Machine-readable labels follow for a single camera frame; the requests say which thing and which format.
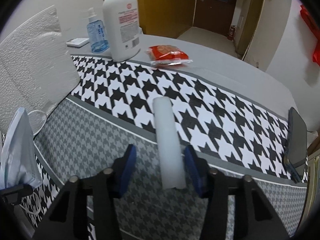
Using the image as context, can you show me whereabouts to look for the white styrofoam box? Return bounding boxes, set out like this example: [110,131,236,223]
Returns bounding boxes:
[1,6,80,133]

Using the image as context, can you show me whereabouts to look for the white pump lotion bottle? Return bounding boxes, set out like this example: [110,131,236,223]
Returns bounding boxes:
[103,0,140,62]

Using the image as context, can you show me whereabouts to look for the dark brown entrance door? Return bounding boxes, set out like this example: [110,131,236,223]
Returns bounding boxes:
[193,0,236,36]

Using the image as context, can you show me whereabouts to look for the houndstooth table runner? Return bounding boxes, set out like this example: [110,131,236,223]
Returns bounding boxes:
[22,55,306,239]

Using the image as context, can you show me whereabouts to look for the red hanging bags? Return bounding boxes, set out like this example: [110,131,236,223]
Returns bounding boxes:
[299,4,320,68]

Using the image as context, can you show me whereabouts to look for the blue spray bottle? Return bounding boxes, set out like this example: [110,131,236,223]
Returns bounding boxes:
[87,8,109,53]

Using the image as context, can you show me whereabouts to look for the wooden wardrobe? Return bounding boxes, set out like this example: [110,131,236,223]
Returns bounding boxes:
[138,0,195,38]

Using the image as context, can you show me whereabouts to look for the red fire extinguisher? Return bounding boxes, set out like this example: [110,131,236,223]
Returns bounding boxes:
[227,25,236,41]

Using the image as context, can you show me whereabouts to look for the red snack packet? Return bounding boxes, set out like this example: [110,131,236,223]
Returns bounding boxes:
[146,45,192,66]

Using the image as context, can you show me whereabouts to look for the black smartphone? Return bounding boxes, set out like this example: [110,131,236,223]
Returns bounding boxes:
[283,107,307,183]

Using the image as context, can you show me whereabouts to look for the white small device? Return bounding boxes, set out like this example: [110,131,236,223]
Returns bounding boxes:
[66,37,89,48]

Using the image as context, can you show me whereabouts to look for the white foam tube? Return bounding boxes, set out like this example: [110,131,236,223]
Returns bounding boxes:
[153,96,186,190]

